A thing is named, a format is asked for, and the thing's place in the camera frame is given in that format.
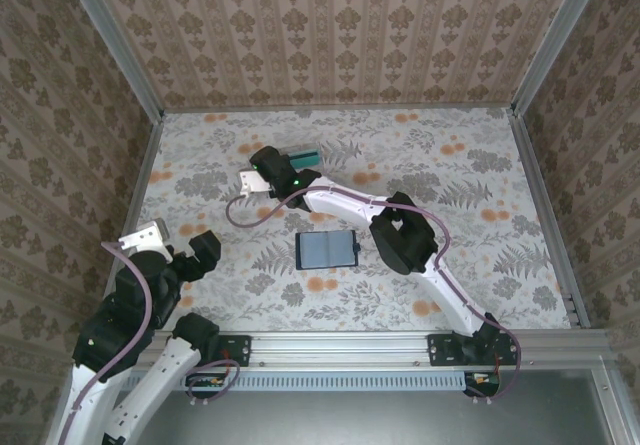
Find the slim aluminium frame rail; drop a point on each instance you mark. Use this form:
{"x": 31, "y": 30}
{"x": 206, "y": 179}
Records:
{"x": 340, "y": 110}
{"x": 547, "y": 215}
{"x": 140, "y": 185}

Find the aluminium frame bar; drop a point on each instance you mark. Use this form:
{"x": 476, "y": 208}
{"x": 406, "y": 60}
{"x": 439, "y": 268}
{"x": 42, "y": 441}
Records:
{"x": 607, "y": 405}

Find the wide aluminium frame rail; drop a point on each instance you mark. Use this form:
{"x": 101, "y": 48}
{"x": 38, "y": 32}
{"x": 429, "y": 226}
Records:
{"x": 340, "y": 347}

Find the grey metal sheet panel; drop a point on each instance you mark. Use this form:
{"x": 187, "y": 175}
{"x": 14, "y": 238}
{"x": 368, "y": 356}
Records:
{"x": 350, "y": 420}

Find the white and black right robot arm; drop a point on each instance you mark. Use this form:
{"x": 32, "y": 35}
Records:
{"x": 400, "y": 235}

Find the floral patterned table cover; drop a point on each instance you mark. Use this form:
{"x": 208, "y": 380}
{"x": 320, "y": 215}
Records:
{"x": 475, "y": 155}

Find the aluminium frame post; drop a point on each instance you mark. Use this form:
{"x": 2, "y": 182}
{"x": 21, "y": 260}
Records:
{"x": 557, "y": 40}
{"x": 120, "y": 45}

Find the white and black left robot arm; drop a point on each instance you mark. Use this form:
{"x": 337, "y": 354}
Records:
{"x": 172, "y": 370}

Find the teal plastic card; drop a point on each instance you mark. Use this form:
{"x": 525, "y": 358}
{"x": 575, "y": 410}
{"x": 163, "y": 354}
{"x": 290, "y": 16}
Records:
{"x": 305, "y": 161}

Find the dark blue card holder wallet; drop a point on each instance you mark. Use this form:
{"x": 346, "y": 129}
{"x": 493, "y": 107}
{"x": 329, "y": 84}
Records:
{"x": 312, "y": 250}

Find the clear acrylic tiered card stand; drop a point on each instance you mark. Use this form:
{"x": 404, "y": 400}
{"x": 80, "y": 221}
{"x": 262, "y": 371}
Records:
{"x": 307, "y": 147}

